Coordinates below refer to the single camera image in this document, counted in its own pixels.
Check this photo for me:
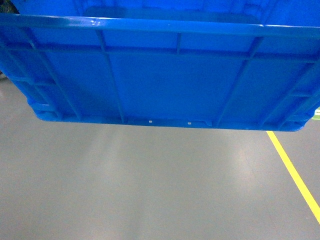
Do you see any blue plastic crate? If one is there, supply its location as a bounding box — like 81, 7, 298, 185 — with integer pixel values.
0, 0, 320, 132

